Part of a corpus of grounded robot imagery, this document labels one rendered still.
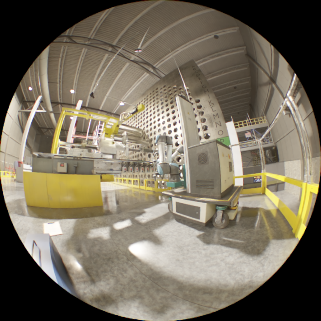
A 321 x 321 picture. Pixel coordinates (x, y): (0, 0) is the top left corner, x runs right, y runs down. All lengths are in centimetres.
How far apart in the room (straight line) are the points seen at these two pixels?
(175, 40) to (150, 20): 255
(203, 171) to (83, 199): 187
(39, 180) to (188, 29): 997
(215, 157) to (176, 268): 88
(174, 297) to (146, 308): 14
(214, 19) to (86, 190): 1084
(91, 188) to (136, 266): 150
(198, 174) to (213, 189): 21
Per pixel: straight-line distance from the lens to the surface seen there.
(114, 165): 237
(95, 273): 75
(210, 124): 322
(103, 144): 242
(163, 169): 114
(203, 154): 94
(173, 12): 896
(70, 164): 231
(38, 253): 71
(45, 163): 247
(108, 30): 930
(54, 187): 197
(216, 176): 88
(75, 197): 192
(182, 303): 60
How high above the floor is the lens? 59
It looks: 7 degrees up
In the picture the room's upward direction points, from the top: 3 degrees counter-clockwise
